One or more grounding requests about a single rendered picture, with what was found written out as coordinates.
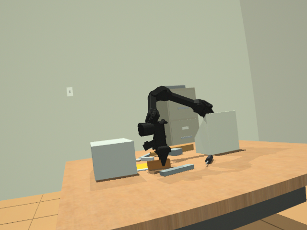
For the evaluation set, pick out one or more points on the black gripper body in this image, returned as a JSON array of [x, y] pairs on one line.
[[161, 144]]

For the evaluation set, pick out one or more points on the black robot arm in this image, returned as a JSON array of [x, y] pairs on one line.
[[153, 126]]

